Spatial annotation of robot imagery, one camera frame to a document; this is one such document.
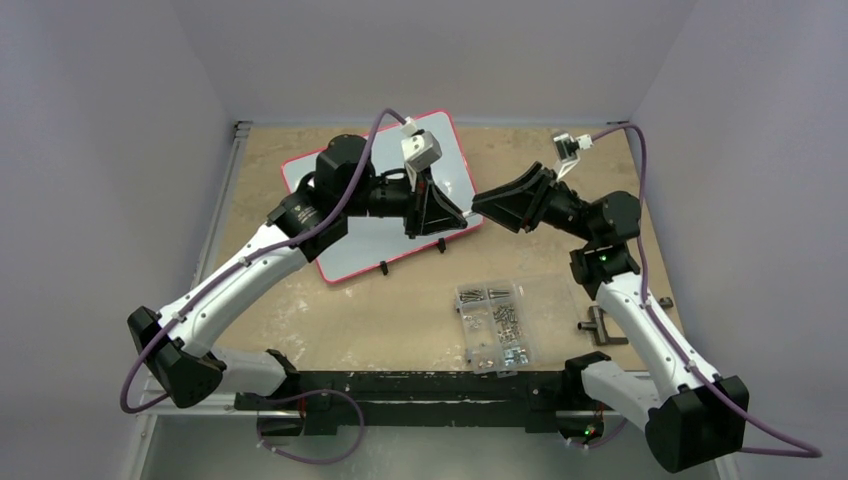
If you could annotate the aluminium frame rail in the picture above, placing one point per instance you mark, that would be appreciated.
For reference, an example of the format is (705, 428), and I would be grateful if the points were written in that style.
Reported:
(146, 422)

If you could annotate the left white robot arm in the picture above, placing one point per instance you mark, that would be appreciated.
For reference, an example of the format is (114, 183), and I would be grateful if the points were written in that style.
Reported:
(177, 342)

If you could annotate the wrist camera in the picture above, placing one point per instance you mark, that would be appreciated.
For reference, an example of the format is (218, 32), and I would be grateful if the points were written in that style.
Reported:
(568, 149)
(420, 148)

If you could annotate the clear plastic screw box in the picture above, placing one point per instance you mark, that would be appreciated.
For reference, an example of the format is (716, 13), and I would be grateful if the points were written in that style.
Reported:
(524, 323)

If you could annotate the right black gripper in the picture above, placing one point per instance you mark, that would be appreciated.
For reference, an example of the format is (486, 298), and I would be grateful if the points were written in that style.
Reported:
(542, 196)

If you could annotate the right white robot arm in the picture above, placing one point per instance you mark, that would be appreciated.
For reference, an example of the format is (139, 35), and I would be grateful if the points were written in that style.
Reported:
(688, 412)

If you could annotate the pink framed whiteboard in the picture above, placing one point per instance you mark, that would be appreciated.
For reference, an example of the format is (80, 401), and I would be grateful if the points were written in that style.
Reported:
(371, 241)

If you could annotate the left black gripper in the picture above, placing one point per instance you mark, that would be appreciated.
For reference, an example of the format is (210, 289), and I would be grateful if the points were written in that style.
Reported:
(437, 214)

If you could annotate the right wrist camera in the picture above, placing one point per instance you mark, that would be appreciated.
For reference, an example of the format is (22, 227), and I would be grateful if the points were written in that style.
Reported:
(568, 149)

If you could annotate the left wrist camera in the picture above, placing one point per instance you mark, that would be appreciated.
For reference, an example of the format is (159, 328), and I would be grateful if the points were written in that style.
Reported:
(420, 148)

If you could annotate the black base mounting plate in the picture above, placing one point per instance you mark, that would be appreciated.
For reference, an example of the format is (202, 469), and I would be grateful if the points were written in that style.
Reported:
(318, 403)

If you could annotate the black metal clamp tool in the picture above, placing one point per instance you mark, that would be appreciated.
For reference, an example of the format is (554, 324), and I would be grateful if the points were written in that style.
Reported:
(595, 325)

